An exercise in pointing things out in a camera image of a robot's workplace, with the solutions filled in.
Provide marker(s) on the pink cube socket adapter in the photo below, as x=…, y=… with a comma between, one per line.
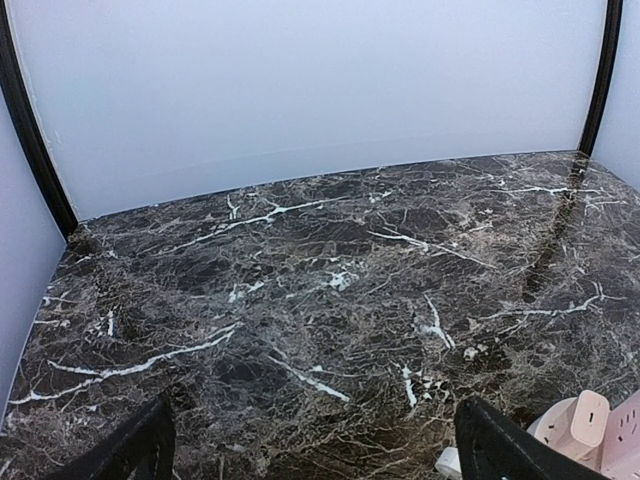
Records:
x=620, y=447

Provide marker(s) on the left black frame post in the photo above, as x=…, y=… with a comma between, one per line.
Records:
x=28, y=132

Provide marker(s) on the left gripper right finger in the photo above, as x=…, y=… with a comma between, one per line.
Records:
x=491, y=446

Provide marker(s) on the pink charger plug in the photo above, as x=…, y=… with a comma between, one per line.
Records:
x=589, y=419

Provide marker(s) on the right black frame post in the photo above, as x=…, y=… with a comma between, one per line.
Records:
x=604, y=74

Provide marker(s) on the pink round power socket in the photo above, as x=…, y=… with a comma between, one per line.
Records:
x=550, y=427

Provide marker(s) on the black frame post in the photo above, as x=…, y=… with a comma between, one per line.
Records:
x=28, y=132
x=604, y=74

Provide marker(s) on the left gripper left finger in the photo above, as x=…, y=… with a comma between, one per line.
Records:
x=142, y=447

